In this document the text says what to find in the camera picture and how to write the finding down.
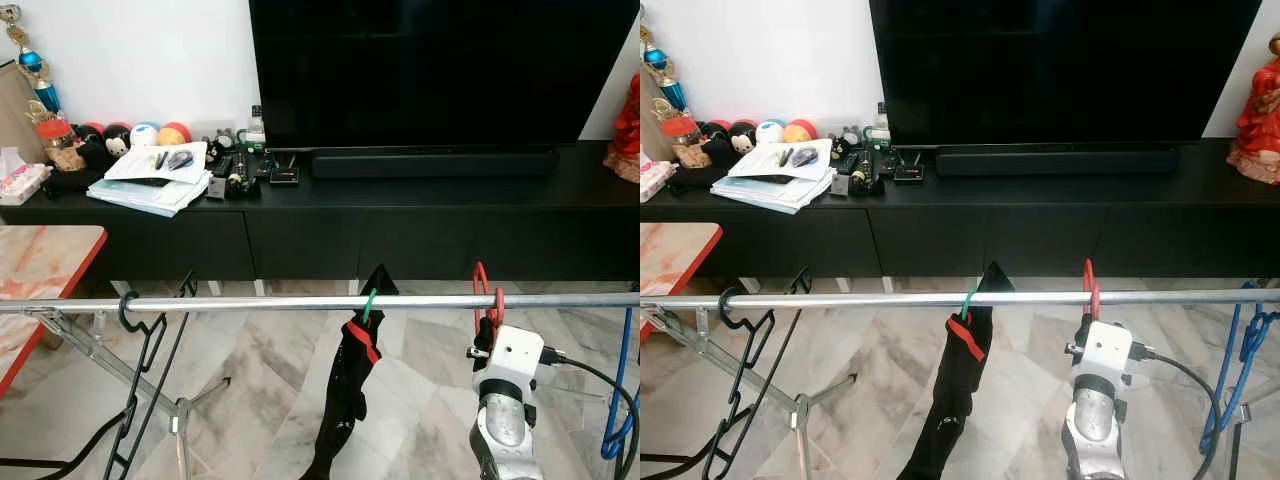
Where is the red plastic hanger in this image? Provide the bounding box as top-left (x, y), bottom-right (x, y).
top-left (1080, 258), bottom-right (1103, 326)
top-left (472, 262), bottom-right (506, 341)

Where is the marble pattern folding table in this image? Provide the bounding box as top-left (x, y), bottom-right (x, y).
top-left (640, 222), bottom-right (723, 480)
top-left (0, 225), bottom-right (126, 480)

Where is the light wooden sideboard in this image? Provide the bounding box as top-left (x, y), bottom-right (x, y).
top-left (0, 62), bottom-right (46, 166)

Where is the gold and blue trophy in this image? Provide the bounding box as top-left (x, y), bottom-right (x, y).
top-left (640, 25), bottom-right (691, 113)
top-left (0, 5), bottom-right (63, 116)

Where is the silver metal clothes rack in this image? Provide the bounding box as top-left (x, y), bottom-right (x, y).
top-left (640, 288), bottom-right (1280, 480)
top-left (0, 292), bottom-right (641, 480)

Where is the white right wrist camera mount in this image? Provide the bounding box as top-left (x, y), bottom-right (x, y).
top-left (470, 323), bottom-right (546, 379)
top-left (1065, 320), bottom-right (1136, 376)

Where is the black low TV console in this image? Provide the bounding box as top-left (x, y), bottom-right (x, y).
top-left (0, 140), bottom-right (641, 283)
top-left (640, 138), bottom-right (1280, 281)

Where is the red seated figure statue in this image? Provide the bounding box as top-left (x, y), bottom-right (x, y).
top-left (603, 72), bottom-right (641, 183)
top-left (1228, 32), bottom-right (1280, 184)

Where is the black soundbar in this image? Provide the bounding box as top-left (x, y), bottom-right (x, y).
top-left (935, 145), bottom-right (1181, 178)
top-left (310, 148), bottom-right (559, 181)

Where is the pink tissue box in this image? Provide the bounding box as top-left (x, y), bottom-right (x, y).
top-left (0, 148), bottom-right (51, 206)
top-left (640, 155), bottom-right (676, 201)

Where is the jar with red lid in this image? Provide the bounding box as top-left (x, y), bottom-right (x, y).
top-left (660, 112), bottom-right (701, 149)
top-left (33, 115), bottom-right (76, 153)

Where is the black plastic hanger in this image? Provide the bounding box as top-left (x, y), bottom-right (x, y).
top-left (105, 270), bottom-right (201, 480)
top-left (700, 265), bottom-right (813, 480)

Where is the blue plastic hanger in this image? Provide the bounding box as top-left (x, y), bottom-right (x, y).
top-left (600, 305), bottom-right (641, 461)
top-left (1198, 282), bottom-right (1280, 456)

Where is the stack of white papers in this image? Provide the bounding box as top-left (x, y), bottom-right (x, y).
top-left (712, 138), bottom-right (836, 214)
top-left (88, 140), bottom-right (213, 218)

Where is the black shirt with red collar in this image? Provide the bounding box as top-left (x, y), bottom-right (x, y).
top-left (895, 260), bottom-right (1016, 480)
top-left (300, 263), bottom-right (399, 480)

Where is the black flat television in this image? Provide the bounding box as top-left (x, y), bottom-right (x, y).
top-left (868, 0), bottom-right (1263, 146)
top-left (248, 0), bottom-right (641, 151)

